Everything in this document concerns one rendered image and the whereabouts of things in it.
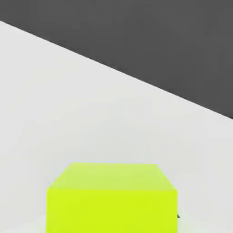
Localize small yellow-green cube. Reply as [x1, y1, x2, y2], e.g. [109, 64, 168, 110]
[46, 162, 178, 233]

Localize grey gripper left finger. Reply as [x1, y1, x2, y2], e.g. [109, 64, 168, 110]
[34, 215, 47, 233]

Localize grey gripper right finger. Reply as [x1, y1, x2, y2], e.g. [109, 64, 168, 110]
[177, 213, 192, 233]

